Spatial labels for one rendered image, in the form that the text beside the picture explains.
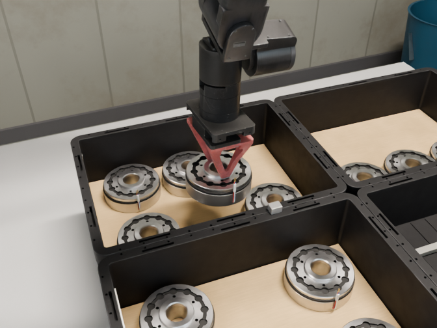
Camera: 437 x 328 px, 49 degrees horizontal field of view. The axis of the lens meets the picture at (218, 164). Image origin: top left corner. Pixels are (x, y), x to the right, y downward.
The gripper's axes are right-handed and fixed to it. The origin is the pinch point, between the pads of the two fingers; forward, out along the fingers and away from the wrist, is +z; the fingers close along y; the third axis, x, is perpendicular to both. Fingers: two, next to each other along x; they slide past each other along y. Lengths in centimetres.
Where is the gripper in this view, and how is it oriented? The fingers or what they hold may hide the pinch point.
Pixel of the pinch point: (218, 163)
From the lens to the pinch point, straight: 73.8
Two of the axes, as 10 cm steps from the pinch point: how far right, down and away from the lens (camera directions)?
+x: -9.1, 2.4, -3.4
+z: -0.2, 8.0, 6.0
